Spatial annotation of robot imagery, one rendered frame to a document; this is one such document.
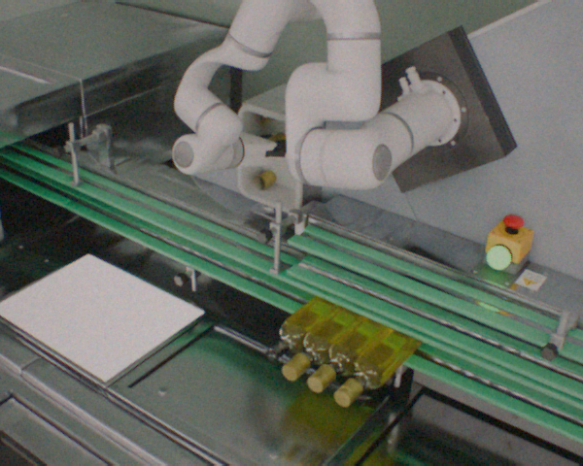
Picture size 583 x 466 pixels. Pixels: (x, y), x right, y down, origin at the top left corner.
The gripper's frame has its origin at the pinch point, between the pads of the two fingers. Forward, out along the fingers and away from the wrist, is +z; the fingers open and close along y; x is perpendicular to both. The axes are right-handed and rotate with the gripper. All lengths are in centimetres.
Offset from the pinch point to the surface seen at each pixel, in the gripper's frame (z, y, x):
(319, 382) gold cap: -24, 35, -33
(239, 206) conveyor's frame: 8.5, -12.2, -19.0
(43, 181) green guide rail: 1, -75, -30
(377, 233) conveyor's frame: 1.7, 27.7, -11.3
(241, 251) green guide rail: -3.9, -0.8, -24.3
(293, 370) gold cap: -24, 29, -33
